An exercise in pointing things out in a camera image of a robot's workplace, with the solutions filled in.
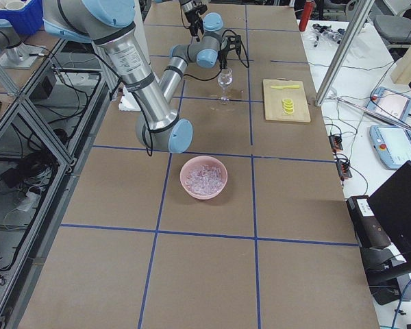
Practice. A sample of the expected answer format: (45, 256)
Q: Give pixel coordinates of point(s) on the blue teach pendant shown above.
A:
(390, 103)
(391, 144)

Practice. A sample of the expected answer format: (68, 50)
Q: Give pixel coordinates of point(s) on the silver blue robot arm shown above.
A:
(111, 25)
(185, 23)

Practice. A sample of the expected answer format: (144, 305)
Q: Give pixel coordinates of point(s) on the yellow plastic knife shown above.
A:
(282, 87)

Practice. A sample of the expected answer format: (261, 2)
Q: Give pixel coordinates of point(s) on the blue storage bin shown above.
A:
(26, 21)

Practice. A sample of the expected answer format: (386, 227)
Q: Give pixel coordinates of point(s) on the lemon slice leftmost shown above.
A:
(288, 111)

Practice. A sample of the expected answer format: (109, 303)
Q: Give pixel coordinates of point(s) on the clear ice cube pile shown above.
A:
(204, 180)

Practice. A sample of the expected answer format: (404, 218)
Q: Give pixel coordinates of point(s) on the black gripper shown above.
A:
(222, 55)
(192, 14)

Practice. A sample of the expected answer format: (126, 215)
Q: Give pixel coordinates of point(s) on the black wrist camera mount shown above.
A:
(234, 43)

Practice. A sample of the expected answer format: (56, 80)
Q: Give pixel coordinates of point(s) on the aluminium frame post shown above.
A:
(353, 29)

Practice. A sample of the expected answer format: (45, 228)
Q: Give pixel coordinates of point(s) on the pink plastic bowl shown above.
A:
(197, 161)

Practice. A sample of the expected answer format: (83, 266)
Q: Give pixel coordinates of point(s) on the black laptop monitor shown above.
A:
(391, 205)

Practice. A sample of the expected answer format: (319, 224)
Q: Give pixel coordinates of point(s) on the far blue teach pendant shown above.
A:
(390, 103)

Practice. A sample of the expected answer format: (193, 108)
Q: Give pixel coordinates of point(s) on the bamboo cutting board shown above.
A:
(273, 108)

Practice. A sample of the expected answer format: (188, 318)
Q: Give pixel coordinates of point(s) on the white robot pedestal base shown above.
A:
(128, 102)

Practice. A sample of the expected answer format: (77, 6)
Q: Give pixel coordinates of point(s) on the near blue teach pendant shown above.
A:
(391, 144)

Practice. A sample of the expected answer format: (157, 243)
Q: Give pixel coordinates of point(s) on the black box device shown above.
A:
(369, 231)

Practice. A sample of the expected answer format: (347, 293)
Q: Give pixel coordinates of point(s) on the grey office chair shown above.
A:
(395, 29)

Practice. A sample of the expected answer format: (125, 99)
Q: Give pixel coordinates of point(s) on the clear wine glass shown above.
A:
(224, 80)

